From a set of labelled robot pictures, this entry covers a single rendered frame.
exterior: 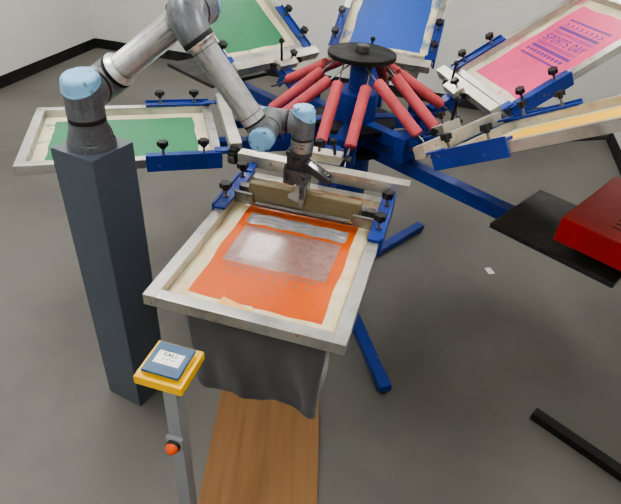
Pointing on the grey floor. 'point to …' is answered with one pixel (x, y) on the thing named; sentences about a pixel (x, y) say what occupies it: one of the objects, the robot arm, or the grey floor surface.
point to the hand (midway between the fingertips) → (304, 203)
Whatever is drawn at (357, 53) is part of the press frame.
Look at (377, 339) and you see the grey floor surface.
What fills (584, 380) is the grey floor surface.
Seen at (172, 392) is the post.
